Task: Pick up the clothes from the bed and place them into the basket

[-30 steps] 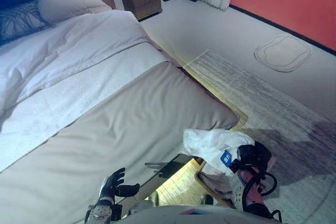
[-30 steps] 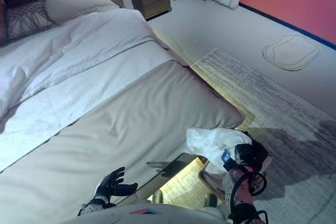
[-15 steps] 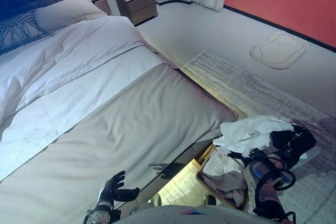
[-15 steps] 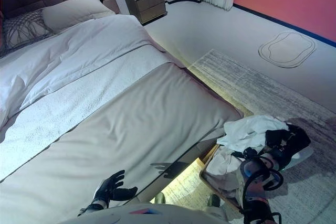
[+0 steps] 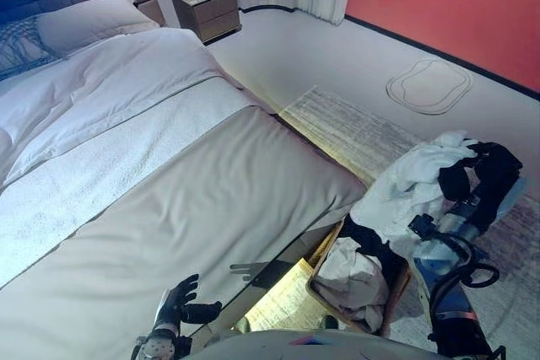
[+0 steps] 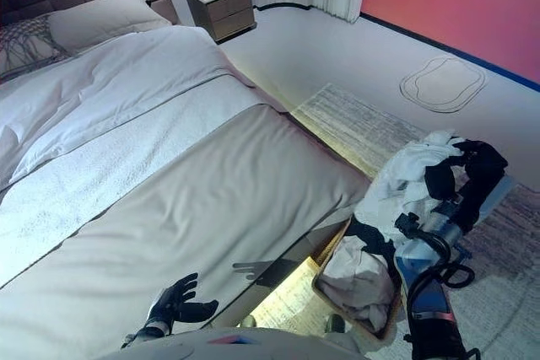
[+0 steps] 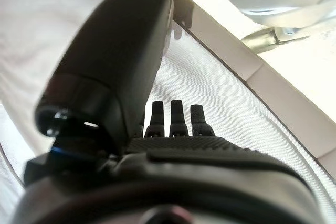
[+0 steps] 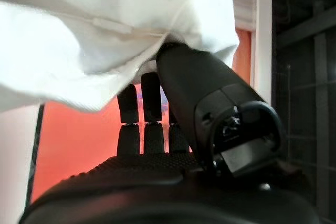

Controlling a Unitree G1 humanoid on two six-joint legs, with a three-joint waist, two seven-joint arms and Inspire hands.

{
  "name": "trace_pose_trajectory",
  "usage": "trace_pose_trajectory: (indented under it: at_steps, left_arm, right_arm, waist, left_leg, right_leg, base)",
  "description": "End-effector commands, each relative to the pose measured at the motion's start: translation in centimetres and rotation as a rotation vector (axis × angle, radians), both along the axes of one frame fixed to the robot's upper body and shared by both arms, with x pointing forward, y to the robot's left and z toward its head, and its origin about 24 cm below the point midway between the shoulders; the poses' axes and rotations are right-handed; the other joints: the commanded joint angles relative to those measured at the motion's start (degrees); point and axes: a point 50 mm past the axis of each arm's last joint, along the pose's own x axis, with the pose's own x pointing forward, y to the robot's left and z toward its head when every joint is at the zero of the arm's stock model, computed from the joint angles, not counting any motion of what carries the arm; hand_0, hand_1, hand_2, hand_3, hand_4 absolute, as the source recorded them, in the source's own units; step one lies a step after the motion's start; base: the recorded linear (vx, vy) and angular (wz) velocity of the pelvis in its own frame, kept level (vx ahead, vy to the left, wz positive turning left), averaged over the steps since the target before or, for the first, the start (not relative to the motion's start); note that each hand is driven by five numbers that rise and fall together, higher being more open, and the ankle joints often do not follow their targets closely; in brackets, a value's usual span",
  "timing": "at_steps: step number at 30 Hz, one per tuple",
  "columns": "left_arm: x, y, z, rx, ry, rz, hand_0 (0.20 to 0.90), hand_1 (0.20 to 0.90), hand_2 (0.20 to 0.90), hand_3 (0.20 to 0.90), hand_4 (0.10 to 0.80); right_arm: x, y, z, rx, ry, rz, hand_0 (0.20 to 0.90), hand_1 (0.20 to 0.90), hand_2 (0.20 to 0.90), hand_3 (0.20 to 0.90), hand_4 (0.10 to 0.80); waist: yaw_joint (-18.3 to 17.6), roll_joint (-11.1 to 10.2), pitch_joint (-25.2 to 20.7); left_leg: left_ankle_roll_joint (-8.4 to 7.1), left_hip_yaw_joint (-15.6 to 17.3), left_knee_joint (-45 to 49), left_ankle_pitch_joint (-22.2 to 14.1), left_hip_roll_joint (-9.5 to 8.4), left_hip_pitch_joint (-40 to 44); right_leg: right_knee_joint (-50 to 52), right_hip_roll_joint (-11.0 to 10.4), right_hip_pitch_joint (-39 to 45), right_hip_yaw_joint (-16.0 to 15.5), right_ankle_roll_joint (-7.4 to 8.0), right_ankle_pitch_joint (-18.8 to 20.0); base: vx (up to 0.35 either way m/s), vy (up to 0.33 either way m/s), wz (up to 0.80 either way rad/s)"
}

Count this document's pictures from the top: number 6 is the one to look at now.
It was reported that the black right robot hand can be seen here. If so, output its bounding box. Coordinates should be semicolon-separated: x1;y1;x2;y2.
424;138;510;209

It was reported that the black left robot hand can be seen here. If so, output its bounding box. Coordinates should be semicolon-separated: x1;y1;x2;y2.
145;271;220;338

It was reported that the white garment with label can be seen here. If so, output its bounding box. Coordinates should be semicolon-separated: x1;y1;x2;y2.
362;127;465;247

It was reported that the black garment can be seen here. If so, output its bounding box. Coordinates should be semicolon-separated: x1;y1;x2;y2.
348;218;397;260

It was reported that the beige garment with tag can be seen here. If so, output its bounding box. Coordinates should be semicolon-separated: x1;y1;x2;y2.
322;235;402;334

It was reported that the beige bed cover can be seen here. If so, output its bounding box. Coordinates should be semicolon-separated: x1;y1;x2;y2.
0;105;372;360

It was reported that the brown wicker laundry basket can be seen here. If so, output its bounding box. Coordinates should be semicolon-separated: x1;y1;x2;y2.
310;216;410;342

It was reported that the grey robot torso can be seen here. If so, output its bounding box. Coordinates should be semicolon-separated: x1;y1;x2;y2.
96;325;364;360

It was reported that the small white floor mat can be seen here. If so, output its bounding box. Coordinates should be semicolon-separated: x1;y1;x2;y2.
399;56;487;115

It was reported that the grey striped area rug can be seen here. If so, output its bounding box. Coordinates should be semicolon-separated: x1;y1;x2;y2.
248;83;540;360

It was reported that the silver right robot leg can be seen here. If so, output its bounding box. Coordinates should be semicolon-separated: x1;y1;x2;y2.
327;313;347;335

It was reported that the white textured blanket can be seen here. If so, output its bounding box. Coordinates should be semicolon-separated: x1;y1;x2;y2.
0;75;275;289

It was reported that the white duvet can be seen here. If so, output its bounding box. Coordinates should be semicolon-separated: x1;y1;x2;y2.
0;24;254;192

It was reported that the white pillow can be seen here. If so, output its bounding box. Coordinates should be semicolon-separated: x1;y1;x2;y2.
46;0;172;51

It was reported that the brown two-drawer nightstand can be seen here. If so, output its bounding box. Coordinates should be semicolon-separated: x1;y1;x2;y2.
184;0;257;44

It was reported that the grey patterned fringed cushion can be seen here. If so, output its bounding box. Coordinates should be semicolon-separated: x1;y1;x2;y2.
0;13;75;83

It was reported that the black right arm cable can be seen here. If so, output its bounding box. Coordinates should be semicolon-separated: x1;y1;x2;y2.
394;212;476;360

